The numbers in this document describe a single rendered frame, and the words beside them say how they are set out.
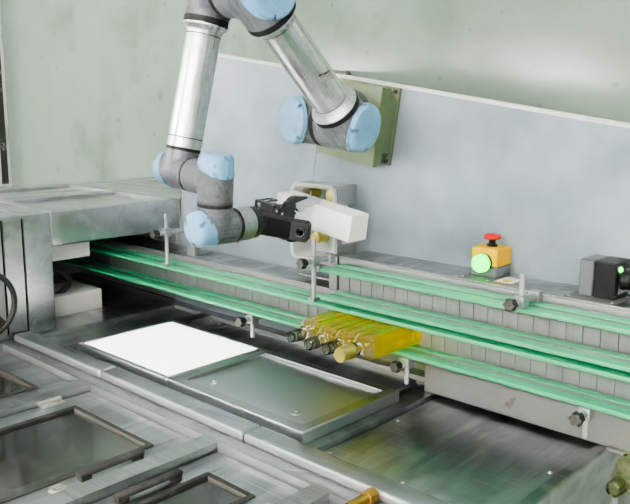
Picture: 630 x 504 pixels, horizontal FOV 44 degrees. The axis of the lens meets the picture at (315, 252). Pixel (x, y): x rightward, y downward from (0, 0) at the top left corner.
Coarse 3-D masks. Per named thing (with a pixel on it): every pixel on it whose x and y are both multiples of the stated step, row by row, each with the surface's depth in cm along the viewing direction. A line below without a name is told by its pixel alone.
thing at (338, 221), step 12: (288, 192) 191; (300, 192) 192; (324, 204) 183; (336, 204) 184; (300, 216) 185; (312, 216) 183; (324, 216) 180; (336, 216) 177; (348, 216) 175; (360, 216) 177; (312, 228) 183; (324, 228) 180; (336, 228) 178; (348, 228) 175; (360, 228) 178; (348, 240) 176
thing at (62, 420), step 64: (64, 320) 256; (128, 320) 260; (192, 320) 258; (0, 384) 204; (64, 384) 199; (128, 384) 194; (384, 384) 204; (0, 448) 167; (64, 448) 167; (128, 448) 167; (192, 448) 163; (256, 448) 163; (320, 448) 164; (384, 448) 166; (448, 448) 167; (512, 448) 166; (576, 448) 167
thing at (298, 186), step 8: (296, 184) 222; (304, 184) 220; (312, 184) 218; (320, 184) 216; (336, 192) 213; (336, 200) 213; (328, 240) 226; (336, 240) 216; (296, 248) 228; (304, 248) 230; (320, 248) 229; (328, 248) 227; (336, 248) 216; (296, 256) 226; (304, 256) 224; (320, 256) 223; (328, 264) 218
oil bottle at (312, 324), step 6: (330, 312) 201; (336, 312) 201; (306, 318) 195; (312, 318) 195; (318, 318) 195; (324, 318) 195; (330, 318) 195; (336, 318) 196; (342, 318) 198; (300, 324) 193; (306, 324) 192; (312, 324) 191; (318, 324) 192; (324, 324) 193; (312, 330) 191; (312, 336) 191
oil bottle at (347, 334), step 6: (360, 324) 191; (366, 324) 191; (372, 324) 191; (378, 324) 191; (342, 330) 186; (348, 330) 186; (354, 330) 186; (360, 330) 186; (336, 336) 185; (342, 336) 184; (348, 336) 183; (354, 336) 184; (348, 342) 183
